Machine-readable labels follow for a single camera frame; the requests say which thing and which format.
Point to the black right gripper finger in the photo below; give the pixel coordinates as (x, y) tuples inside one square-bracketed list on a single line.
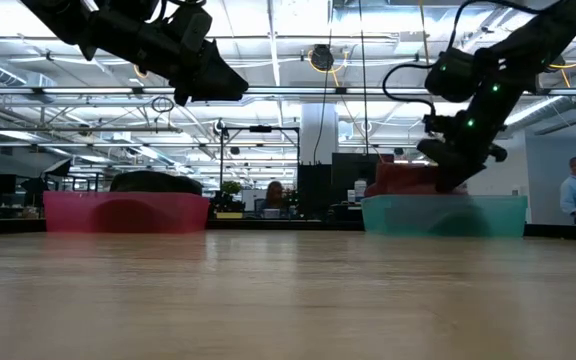
[(460, 175), (435, 150)]

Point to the maroon cap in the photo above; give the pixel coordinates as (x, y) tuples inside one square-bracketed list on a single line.
[(398, 180)]

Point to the dark grey cap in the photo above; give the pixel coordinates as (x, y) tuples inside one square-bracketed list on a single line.
[(153, 182)]

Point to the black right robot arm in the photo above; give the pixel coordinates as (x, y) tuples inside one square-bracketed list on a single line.
[(543, 30)]

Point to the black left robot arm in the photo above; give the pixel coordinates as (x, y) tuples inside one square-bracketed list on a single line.
[(68, 20)]

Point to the teal translucent plastic bin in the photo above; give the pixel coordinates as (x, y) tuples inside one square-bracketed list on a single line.
[(408, 217)]

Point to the black monitor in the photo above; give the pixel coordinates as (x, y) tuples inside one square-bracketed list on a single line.
[(358, 170)]

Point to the white plastic bottle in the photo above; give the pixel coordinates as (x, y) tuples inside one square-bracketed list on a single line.
[(360, 192)]

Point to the small green plant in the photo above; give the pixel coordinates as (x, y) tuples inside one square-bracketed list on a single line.
[(231, 188)]

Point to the white building column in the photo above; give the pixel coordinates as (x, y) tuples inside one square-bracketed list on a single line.
[(313, 135)]

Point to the yellow box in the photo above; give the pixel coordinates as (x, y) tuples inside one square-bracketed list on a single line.
[(229, 215)]

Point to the black cabinet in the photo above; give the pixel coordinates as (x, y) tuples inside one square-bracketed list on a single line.
[(313, 192)]

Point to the pink translucent plastic bin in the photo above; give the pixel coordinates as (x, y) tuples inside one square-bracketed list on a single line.
[(68, 212)]

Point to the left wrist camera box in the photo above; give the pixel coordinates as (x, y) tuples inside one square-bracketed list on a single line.
[(193, 25)]

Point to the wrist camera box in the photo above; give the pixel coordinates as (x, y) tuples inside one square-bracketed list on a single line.
[(193, 25), (450, 75)]

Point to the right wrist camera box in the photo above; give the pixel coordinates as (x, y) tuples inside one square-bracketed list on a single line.
[(450, 75)]

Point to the black metal frame stand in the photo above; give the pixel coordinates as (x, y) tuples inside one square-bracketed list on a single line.
[(260, 129)]

